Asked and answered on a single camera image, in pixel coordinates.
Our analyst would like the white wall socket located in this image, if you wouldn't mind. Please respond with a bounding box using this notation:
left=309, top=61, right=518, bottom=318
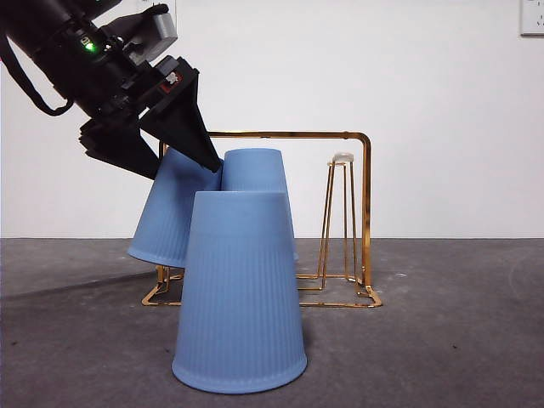
left=521, top=0, right=544, bottom=37
left=139, top=0, right=178, bottom=14

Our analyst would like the gold wire cup rack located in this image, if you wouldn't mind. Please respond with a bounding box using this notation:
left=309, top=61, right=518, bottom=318
left=142, top=130, right=383, bottom=309

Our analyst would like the blue ribbed plastic cup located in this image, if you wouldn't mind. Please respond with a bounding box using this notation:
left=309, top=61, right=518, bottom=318
left=172, top=190, right=308, bottom=395
left=220, top=148, right=299, bottom=264
left=127, top=146, right=222, bottom=269

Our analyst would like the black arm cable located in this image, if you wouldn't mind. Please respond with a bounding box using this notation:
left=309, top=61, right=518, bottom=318
left=0, top=33, right=77, bottom=117

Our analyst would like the pale grey camera box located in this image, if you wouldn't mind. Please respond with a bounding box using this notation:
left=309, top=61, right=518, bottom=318
left=127, top=10, right=178, bottom=65

